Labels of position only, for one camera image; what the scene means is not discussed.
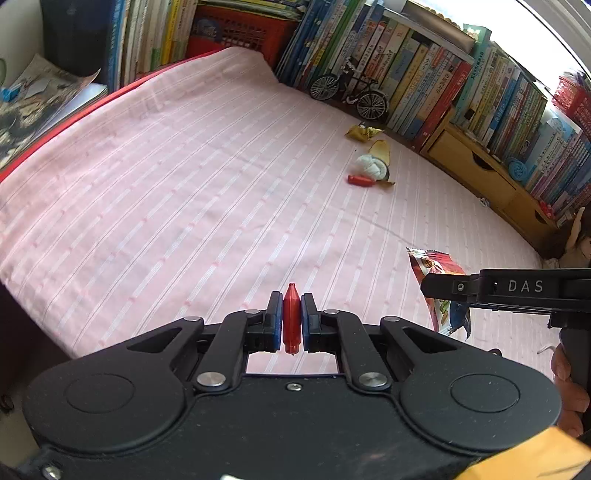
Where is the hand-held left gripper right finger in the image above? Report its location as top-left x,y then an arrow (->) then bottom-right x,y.
301,292 -> 463,394

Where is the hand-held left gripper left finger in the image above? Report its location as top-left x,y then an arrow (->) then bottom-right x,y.
124,291 -> 283,394

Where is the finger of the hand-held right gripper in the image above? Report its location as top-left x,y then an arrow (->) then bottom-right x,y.
420,271 -> 482,304

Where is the red blue snack packet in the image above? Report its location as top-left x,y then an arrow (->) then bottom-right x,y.
405,248 -> 472,341

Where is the person's right hand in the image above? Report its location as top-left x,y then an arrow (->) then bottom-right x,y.
551,344 -> 591,439

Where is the doll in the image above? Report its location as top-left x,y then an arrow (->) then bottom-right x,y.
542,208 -> 591,269

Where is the wooden drawer unit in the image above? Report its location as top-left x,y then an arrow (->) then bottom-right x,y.
420,108 -> 557,252

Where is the white crumpled tissue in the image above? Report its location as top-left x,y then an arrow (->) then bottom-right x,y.
355,154 -> 389,181

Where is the beige round chip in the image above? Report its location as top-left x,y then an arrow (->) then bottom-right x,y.
367,140 -> 392,167

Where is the pink striped bed sheet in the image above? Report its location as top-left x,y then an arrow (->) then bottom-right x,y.
0,46 -> 561,377

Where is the small gold wrapper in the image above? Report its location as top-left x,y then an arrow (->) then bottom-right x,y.
346,122 -> 385,141

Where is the red plastic basket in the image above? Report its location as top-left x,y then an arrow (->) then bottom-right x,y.
185,4 -> 298,61
551,74 -> 591,134

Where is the row of books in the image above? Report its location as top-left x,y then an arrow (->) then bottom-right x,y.
106,0 -> 199,88
274,0 -> 591,222

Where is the model bicycle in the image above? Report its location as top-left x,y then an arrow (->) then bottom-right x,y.
308,59 -> 389,123

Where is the stack of magazines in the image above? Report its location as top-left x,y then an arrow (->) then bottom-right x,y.
0,53 -> 109,171

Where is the dark blue binder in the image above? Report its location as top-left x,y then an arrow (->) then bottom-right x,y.
41,0 -> 114,81

